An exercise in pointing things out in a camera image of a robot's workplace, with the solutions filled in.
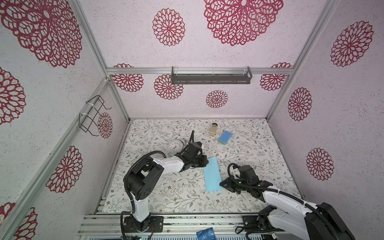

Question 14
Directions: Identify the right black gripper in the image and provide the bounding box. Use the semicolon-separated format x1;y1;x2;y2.
219;173;251;192

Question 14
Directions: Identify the light blue paper sheet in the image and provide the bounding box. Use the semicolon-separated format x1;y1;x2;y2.
203;157;223;192

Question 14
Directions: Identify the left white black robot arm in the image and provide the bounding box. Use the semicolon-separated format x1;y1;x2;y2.
123;142;209;224

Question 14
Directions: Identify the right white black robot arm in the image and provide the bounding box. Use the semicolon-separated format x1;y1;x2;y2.
220;163;355;240

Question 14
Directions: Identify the white alarm clock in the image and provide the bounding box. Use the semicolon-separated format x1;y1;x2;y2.
168;140;185;155

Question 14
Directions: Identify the blue green sponge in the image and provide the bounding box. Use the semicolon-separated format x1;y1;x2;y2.
218;131;233;145

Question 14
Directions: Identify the small yellow liquid jar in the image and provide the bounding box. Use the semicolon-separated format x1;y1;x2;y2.
210;123;218;137

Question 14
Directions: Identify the blue card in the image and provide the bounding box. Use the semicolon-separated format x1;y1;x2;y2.
196;228;217;240

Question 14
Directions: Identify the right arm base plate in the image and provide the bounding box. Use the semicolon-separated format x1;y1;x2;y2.
242;215;284;233

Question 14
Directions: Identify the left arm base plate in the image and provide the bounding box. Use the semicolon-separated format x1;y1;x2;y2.
121;215;164;234

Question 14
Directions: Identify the black wall shelf rack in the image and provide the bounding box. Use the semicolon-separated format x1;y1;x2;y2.
171;67;253;85

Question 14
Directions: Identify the black wire wall basket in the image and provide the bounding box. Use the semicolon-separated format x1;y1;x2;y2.
78;95;112;137

